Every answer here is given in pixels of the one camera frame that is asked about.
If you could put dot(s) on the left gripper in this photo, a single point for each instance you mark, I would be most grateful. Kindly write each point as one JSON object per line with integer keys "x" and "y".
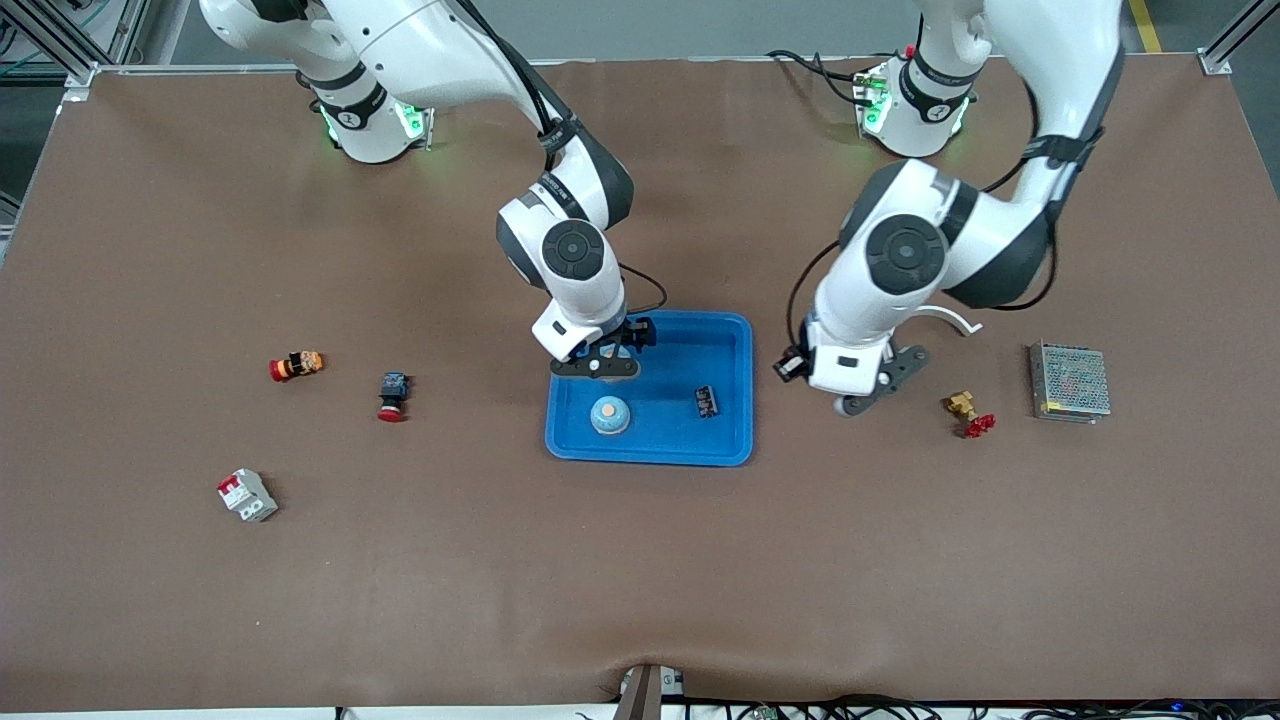
{"x": 787, "y": 366}

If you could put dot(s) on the red mushroom emergency button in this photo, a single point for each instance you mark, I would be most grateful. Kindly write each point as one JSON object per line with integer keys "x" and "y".
{"x": 393, "y": 390}

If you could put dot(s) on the small black connector block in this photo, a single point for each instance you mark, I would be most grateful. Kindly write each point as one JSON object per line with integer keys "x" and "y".
{"x": 707, "y": 401}

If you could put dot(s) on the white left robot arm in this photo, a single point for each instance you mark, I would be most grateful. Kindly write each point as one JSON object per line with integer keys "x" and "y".
{"x": 1050, "y": 60}

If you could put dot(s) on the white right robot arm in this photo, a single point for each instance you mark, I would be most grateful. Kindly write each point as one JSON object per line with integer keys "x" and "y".
{"x": 420, "y": 50}

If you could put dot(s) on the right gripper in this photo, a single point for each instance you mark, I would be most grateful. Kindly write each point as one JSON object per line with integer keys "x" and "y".
{"x": 638, "y": 331}

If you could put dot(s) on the perforated metal power supply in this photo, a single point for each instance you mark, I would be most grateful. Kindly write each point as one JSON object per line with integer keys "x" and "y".
{"x": 1070, "y": 385}

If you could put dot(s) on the grey metal post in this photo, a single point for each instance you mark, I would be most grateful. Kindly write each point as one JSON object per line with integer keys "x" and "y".
{"x": 645, "y": 695}

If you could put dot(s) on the white red circuit breaker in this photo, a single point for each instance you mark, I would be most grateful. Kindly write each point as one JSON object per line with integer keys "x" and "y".
{"x": 247, "y": 496}

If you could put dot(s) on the blue plastic tray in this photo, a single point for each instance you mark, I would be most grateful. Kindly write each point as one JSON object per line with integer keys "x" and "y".
{"x": 670, "y": 440}

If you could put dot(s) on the brown table mat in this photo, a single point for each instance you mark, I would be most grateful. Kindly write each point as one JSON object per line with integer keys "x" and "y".
{"x": 640, "y": 580}

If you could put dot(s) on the orange red push button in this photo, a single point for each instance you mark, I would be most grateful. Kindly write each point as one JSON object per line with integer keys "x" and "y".
{"x": 296, "y": 366}

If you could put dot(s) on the white curved plastic bracket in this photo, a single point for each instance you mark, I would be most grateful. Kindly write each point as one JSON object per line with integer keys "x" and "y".
{"x": 960, "y": 320}

